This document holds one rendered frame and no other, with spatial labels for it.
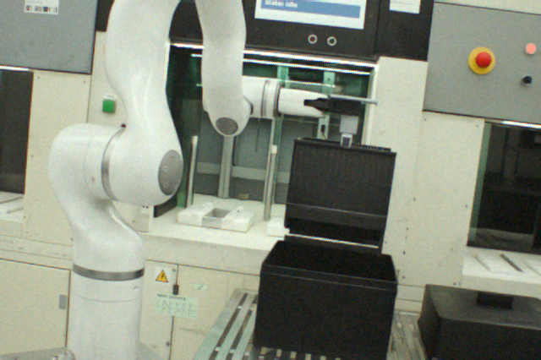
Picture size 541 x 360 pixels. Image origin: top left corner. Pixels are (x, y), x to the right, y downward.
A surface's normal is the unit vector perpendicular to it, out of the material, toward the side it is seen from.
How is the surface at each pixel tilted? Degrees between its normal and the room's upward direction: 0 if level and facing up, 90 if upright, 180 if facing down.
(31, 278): 90
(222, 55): 79
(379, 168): 90
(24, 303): 90
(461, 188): 90
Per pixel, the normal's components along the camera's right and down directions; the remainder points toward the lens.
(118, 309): 0.54, 0.15
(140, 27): 0.29, 0.06
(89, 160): -0.39, -0.03
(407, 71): -0.11, 0.10
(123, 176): -0.35, 0.22
